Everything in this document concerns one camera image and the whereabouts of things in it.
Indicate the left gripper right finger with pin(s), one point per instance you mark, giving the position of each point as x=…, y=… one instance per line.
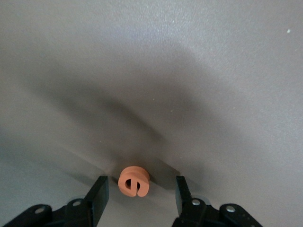
x=201, y=215

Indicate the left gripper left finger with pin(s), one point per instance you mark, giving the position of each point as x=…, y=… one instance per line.
x=78, y=212

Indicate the orange letter e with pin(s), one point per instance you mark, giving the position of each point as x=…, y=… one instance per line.
x=142, y=184

